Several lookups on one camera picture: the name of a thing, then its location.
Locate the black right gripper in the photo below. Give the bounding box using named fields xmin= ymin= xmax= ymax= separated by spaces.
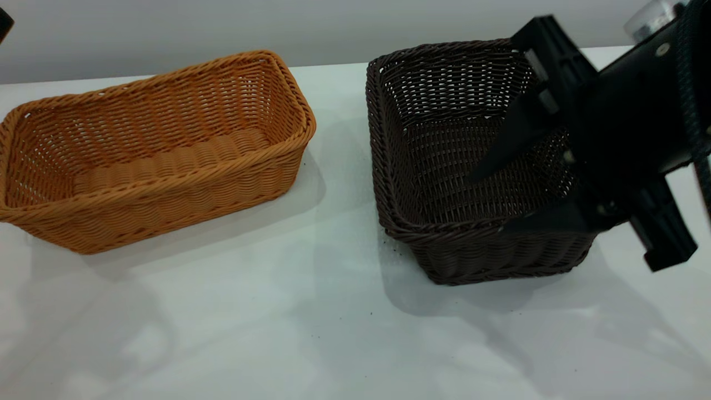
xmin=467 ymin=15 xmax=698 ymax=273

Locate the orange woven wicker basket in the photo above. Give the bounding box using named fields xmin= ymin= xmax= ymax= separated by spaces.
xmin=0 ymin=50 xmax=317 ymax=255

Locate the dark brown woven wicker basket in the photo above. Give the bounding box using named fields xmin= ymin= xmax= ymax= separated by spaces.
xmin=365 ymin=38 xmax=600 ymax=286

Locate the clear right wrist camera mount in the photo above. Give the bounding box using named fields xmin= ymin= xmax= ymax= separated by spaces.
xmin=623 ymin=0 xmax=687 ymax=42

